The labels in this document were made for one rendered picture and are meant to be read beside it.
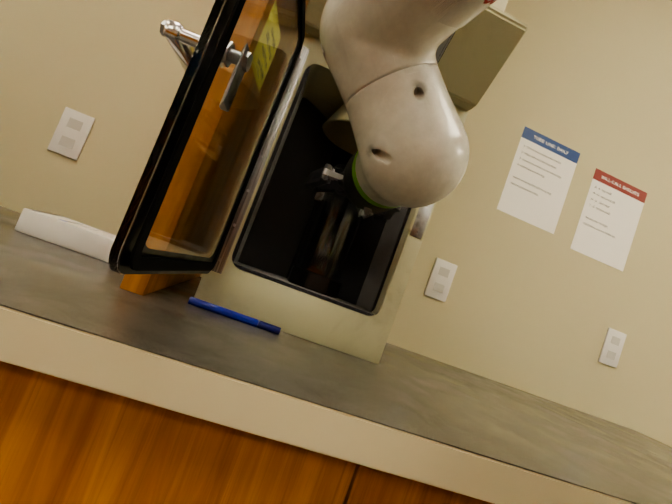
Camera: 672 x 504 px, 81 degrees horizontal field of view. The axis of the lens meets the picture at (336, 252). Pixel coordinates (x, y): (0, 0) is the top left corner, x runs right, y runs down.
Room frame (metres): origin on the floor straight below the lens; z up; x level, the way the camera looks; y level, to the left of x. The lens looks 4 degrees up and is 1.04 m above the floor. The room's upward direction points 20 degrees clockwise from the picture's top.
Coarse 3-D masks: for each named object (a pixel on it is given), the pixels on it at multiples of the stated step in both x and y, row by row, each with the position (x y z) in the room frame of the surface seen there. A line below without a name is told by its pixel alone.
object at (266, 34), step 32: (224, 0) 0.29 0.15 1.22; (256, 0) 0.35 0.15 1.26; (288, 0) 0.44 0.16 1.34; (256, 32) 0.38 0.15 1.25; (288, 32) 0.50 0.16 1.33; (192, 64) 0.29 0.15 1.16; (224, 64) 0.34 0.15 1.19; (256, 64) 0.42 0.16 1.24; (288, 64) 0.56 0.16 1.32; (256, 96) 0.47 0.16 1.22; (224, 128) 0.41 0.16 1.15; (256, 128) 0.53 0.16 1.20; (192, 160) 0.36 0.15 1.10; (224, 160) 0.45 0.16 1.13; (192, 192) 0.39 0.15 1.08; (224, 192) 0.50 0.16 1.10; (128, 224) 0.29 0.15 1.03; (160, 224) 0.34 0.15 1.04; (192, 224) 0.43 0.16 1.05; (224, 224) 0.56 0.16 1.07
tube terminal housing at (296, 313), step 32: (320, 64) 0.62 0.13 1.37; (320, 96) 0.73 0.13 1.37; (256, 192) 0.62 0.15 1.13; (416, 256) 0.67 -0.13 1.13; (224, 288) 0.62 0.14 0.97; (256, 288) 0.63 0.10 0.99; (288, 288) 0.64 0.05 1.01; (384, 288) 0.69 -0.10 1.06; (288, 320) 0.64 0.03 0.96; (320, 320) 0.65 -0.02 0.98; (352, 320) 0.66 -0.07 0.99; (384, 320) 0.67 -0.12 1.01; (352, 352) 0.66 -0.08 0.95
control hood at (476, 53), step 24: (312, 0) 0.57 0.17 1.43; (312, 24) 0.59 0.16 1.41; (480, 24) 0.56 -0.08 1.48; (504, 24) 0.55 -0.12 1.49; (456, 48) 0.59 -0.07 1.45; (480, 48) 0.58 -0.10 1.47; (504, 48) 0.58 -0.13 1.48; (456, 72) 0.61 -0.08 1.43; (480, 72) 0.61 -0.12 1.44; (456, 96) 0.64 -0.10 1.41; (480, 96) 0.63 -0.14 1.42
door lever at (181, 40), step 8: (160, 24) 0.33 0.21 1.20; (168, 24) 0.33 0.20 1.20; (176, 24) 0.33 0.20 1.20; (160, 32) 0.33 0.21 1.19; (168, 32) 0.33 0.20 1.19; (176, 32) 0.33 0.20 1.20; (184, 32) 0.33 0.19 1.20; (192, 32) 0.33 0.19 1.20; (168, 40) 0.34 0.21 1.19; (176, 40) 0.33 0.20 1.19; (184, 40) 0.33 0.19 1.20; (192, 40) 0.33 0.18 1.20; (176, 48) 0.35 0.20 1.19; (184, 48) 0.35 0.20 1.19; (192, 48) 0.36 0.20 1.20; (176, 56) 0.37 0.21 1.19; (184, 56) 0.36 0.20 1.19; (184, 64) 0.38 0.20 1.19
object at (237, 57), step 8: (232, 48) 0.33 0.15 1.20; (248, 48) 0.34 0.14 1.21; (224, 56) 0.33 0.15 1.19; (232, 56) 0.33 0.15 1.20; (240, 56) 0.33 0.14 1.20; (248, 56) 0.33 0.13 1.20; (240, 64) 0.33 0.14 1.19; (248, 64) 0.34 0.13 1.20; (240, 72) 0.34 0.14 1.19; (232, 80) 0.33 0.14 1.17; (240, 80) 0.35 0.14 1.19; (232, 88) 0.34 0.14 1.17; (224, 96) 0.33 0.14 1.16; (232, 96) 0.34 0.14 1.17; (224, 104) 0.33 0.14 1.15
